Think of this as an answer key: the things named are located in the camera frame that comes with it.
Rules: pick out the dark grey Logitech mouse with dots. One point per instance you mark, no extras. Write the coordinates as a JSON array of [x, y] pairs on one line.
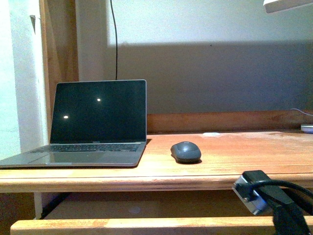
[[186, 152]]

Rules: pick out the wooden desk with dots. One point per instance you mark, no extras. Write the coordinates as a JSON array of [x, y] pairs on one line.
[[270, 141]]

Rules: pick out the white round pad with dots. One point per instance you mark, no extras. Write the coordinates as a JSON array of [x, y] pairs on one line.
[[211, 134]]

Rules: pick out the grey open laptop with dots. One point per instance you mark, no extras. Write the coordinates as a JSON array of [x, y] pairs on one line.
[[94, 124]]

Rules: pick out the wooden pull-out keyboard tray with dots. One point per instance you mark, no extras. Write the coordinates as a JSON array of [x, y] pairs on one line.
[[148, 213]]

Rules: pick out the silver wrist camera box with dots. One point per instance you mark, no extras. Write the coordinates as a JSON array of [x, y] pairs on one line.
[[260, 200]]

